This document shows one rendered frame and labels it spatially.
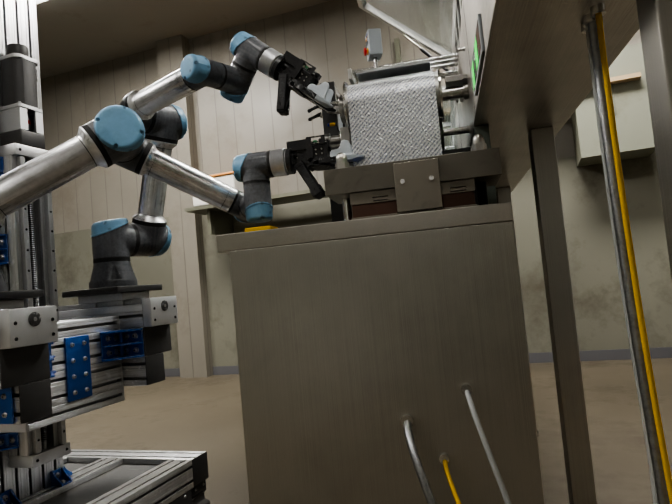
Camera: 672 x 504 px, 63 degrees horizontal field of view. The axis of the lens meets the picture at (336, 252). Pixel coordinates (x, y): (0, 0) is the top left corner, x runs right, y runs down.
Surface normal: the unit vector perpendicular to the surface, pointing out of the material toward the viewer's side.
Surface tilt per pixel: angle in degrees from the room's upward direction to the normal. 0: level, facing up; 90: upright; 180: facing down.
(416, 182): 90
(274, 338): 90
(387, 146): 90
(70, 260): 90
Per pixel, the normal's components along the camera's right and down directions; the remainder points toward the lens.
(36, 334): 0.94, -0.11
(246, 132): -0.33, -0.03
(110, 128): 0.47, -0.16
